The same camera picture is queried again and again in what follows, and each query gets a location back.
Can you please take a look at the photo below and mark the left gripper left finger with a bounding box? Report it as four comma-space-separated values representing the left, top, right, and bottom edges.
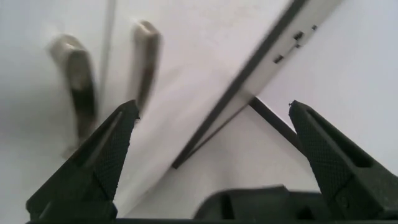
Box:
25, 99, 141, 222

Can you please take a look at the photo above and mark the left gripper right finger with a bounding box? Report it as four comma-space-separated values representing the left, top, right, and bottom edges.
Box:
288, 100, 398, 220

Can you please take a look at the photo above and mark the white cabinet door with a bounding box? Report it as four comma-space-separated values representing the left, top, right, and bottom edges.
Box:
0, 0, 117, 224
98, 0, 307, 218

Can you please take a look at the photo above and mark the white kitchen cabinet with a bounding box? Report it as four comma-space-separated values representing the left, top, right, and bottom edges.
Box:
172, 0, 345, 170

